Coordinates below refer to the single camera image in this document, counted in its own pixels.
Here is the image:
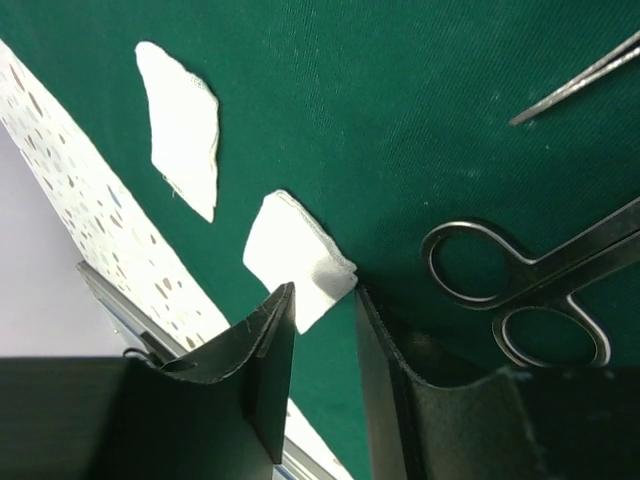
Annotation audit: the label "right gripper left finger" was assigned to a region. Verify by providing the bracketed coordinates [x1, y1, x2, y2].
[124, 283, 295, 463]

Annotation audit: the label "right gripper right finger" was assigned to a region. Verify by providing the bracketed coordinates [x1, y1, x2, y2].
[355, 287, 639, 479]

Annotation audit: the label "white gauze pad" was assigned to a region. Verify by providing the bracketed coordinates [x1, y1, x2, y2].
[135, 41, 220, 223]
[243, 190, 358, 334]

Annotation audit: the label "steel surgical scissors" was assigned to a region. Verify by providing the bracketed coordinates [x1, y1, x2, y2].
[421, 199, 639, 368]

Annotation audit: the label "green surgical drape cloth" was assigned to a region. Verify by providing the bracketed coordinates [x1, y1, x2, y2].
[0, 0, 640, 480]

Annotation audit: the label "steel tweezers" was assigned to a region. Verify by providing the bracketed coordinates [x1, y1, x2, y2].
[508, 31, 639, 126]

